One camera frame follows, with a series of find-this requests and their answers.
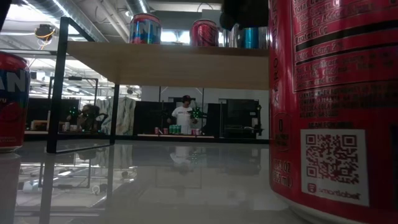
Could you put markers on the silver ventilation duct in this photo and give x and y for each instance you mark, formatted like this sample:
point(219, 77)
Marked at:
point(71, 15)

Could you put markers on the silver Celsius can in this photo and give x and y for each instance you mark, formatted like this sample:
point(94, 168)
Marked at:
point(264, 37)

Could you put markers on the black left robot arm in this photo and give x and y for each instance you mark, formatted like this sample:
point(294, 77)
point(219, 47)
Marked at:
point(3, 9)

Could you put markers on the red soda can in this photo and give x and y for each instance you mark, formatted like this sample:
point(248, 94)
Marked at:
point(12, 109)
point(204, 32)
point(326, 93)
point(145, 29)

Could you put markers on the black partition panel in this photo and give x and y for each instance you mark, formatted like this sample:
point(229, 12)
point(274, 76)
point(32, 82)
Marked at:
point(239, 118)
point(149, 118)

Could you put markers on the patterned white green curtain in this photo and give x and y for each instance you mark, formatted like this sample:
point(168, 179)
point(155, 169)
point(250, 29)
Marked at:
point(121, 115)

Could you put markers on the pink soda can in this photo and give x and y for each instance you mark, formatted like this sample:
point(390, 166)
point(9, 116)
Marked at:
point(156, 130)
point(165, 131)
point(193, 131)
point(198, 131)

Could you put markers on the wooden background table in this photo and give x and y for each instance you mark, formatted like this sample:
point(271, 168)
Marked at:
point(146, 135)

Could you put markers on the black hanging dome camera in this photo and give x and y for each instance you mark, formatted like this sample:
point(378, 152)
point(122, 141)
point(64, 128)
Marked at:
point(44, 31)

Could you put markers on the wooden shelf with black legs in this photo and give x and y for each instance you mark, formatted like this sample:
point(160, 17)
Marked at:
point(171, 62)

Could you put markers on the person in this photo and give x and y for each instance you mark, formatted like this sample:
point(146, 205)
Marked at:
point(183, 116)
point(88, 118)

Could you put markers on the black metal rig frame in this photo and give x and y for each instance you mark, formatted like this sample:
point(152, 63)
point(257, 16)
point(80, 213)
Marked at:
point(74, 78)

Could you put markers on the robot arm with green lights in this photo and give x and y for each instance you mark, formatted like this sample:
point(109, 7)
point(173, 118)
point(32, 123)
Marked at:
point(196, 112)
point(73, 111)

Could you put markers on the green soda can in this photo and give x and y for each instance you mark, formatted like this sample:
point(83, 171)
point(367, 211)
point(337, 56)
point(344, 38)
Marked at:
point(179, 129)
point(174, 129)
point(171, 129)

